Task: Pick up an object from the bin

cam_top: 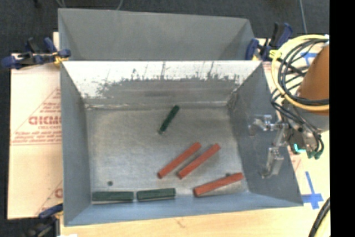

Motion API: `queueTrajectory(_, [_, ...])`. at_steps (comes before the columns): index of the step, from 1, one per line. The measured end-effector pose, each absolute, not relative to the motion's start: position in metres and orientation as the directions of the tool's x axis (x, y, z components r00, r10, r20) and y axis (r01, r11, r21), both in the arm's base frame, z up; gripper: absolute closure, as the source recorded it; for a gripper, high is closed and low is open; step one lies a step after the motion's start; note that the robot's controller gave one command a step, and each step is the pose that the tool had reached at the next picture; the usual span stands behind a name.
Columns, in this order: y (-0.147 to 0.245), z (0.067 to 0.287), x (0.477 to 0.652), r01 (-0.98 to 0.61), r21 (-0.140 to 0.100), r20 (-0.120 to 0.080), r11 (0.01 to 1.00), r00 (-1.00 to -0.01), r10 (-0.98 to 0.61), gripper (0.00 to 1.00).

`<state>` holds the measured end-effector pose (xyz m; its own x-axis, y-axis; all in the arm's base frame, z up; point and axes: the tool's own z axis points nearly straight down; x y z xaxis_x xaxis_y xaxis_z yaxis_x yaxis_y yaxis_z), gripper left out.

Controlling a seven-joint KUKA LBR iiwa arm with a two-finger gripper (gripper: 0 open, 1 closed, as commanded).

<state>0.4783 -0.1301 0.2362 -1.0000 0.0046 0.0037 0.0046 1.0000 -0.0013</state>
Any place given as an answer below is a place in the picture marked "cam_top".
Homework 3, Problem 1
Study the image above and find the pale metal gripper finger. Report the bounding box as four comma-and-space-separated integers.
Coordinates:
260, 146, 285, 179
248, 114, 278, 134

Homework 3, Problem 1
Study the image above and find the red-brown flat block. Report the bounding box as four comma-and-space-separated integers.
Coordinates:
156, 142, 202, 179
192, 172, 245, 198
176, 143, 222, 180

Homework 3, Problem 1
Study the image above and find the dark green flat block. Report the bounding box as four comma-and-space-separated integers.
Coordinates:
91, 190, 135, 204
136, 188, 177, 201
158, 104, 181, 135

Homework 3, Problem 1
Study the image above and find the grey metal bin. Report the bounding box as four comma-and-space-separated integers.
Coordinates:
57, 8, 304, 227

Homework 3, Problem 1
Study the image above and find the brown cardboard board, red print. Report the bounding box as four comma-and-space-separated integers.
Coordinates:
6, 61, 65, 220

